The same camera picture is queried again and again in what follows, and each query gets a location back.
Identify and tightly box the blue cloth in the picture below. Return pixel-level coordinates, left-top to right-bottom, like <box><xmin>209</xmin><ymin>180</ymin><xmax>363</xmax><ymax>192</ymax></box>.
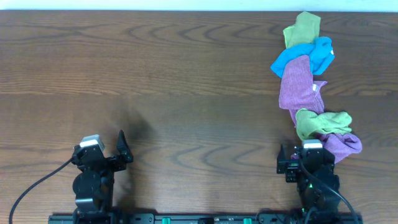
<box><xmin>271</xmin><ymin>37</ymin><xmax>335</xmax><ymax>78</ymax></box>

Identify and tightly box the dark purple cloth in pile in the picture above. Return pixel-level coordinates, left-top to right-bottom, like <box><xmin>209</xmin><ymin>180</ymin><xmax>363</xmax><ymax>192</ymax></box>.
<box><xmin>279</xmin><ymin>55</ymin><xmax>327</xmax><ymax>126</ymax></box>

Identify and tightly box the upper green cloth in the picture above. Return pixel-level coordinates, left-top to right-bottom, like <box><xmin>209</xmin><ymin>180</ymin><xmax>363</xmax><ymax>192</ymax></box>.
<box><xmin>283</xmin><ymin>11</ymin><xmax>321</xmax><ymax>49</ymax></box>

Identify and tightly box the lower green cloth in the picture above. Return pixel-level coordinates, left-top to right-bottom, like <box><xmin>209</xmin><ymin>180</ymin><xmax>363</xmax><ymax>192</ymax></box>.
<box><xmin>295</xmin><ymin>108</ymin><xmax>352</xmax><ymax>141</ymax></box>

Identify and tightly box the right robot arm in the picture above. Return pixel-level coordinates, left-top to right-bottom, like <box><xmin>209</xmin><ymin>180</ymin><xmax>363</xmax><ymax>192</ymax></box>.
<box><xmin>277</xmin><ymin>146</ymin><xmax>342</xmax><ymax>223</ymax></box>

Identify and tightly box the green cloth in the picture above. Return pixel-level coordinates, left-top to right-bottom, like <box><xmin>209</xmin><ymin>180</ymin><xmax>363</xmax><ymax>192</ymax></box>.
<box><xmin>283</xmin><ymin>11</ymin><xmax>321</xmax><ymax>49</ymax></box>
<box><xmin>295</xmin><ymin>108</ymin><xmax>352</xmax><ymax>141</ymax></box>

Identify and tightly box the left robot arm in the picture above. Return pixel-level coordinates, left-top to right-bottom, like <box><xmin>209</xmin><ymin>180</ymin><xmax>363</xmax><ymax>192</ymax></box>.
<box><xmin>72</xmin><ymin>130</ymin><xmax>134</xmax><ymax>223</ymax></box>

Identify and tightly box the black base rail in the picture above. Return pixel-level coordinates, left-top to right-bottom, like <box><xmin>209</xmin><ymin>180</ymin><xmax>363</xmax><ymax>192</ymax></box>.
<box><xmin>48</xmin><ymin>212</ymin><xmax>363</xmax><ymax>224</ymax></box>

